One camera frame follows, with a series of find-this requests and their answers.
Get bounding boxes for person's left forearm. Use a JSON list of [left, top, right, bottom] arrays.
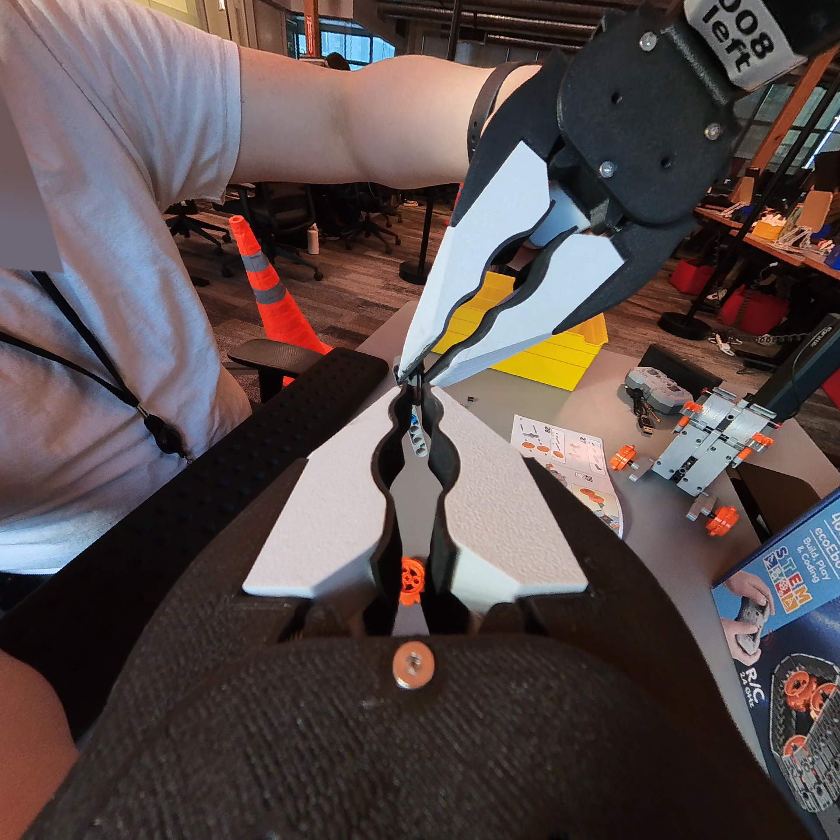
[[237, 53, 506, 191]]

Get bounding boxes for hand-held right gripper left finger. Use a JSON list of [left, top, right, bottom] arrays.
[[243, 388, 405, 631]]

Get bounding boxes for grey desk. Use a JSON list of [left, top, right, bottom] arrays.
[[355, 296, 840, 775]]

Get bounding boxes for yellow plastic parts bin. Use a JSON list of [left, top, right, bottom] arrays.
[[434, 269, 611, 391]]

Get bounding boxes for partly built toy robot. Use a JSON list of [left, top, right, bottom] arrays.
[[608, 388, 778, 539]]

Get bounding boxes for grey battery box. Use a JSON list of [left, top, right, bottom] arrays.
[[625, 368, 697, 414]]

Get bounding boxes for black lanyard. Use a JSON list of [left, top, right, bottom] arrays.
[[0, 269, 191, 460]]

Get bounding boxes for grey beam with blue pin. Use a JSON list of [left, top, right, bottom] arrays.
[[405, 394, 431, 458]]

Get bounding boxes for orange toy wheel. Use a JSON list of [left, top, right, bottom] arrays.
[[398, 557, 427, 607]]

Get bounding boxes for red bag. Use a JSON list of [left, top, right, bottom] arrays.
[[670, 260, 716, 296], [720, 287, 788, 336]]

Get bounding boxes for blue robot kit box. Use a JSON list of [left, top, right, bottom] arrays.
[[713, 490, 840, 815]]

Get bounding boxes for orange traffic cone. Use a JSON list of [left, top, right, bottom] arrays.
[[230, 214, 332, 391]]

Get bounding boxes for black chair armrest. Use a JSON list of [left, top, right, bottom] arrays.
[[230, 339, 329, 401]]

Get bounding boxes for black upright device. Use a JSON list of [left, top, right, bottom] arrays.
[[755, 313, 840, 424]]

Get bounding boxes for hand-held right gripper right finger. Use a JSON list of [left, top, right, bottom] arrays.
[[423, 388, 589, 631]]

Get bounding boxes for person's white shirt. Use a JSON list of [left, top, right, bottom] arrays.
[[0, 0, 253, 578]]

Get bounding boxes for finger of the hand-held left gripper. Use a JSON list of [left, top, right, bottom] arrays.
[[427, 230, 627, 391], [398, 141, 594, 378]]

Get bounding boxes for black wristband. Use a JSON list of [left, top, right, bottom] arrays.
[[466, 59, 542, 168]]

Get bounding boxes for instruction booklet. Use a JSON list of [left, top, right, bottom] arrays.
[[512, 416, 624, 539]]

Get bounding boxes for wooden desk with black legs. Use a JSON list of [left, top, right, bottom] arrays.
[[693, 197, 840, 283]]

